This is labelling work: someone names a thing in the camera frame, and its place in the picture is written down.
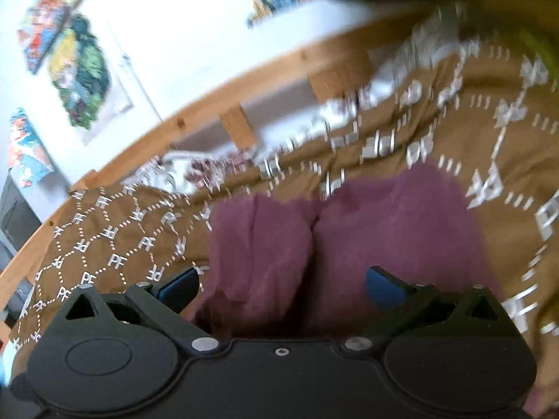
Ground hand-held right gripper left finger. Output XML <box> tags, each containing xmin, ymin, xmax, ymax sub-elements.
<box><xmin>57</xmin><ymin>268</ymin><xmax>218</xmax><ymax>356</ymax></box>

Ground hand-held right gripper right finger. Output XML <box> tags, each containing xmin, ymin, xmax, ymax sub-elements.
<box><xmin>341</xmin><ymin>265</ymin><xmax>509</xmax><ymax>356</ymax></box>

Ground maroon small garment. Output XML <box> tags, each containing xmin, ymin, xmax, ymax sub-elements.
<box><xmin>186</xmin><ymin>163</ymin><xmax>503</xmax><ymax>341</ymax></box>

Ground white patterned bedsheet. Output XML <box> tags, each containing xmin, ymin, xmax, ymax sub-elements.
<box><xmin>120</xmin><ymin>96</ymin><xmax>376</xmax><ymax>199</ymax></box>

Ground dark cabinet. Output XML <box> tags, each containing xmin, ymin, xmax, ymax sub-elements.
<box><xmin>0</xmin><ymin>174</ymin><xmax>33</xmax><ymax>256</ymax></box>

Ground yellow-green cloth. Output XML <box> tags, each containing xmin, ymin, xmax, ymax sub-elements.
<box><xmin>519</xmin><ymin>22</ymin><xmax>559</xmax><ymax>68</ymax></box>

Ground blue wall poster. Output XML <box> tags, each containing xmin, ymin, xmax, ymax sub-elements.
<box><xmin>8</xmin><ymin>108</ymin><xmax>56</xmax><ymax>189</ymax></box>

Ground white wall pipe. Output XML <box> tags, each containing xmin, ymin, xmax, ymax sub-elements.
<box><xmin>107</xmin><ymin>22</ymin><xmax>163</xmax><ymax>124</ymax></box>

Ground green jigsaw wall poster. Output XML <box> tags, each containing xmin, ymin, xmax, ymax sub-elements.
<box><xmin>47</xmin><ymin>13</ymin><xmax>135</xmax><ymax>145</ymax></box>

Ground wooden bed frame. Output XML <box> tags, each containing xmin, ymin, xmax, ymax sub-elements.
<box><xmin>0</xmin><ymin>6</ymin><xmax>437</xmax><ymax>315</ymax></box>

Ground orange colourful wall poster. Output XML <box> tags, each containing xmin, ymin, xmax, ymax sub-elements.
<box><xmin>16</xmin><ymin>0</ymin><xmax>75</xmax><ymax>75</ymax></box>

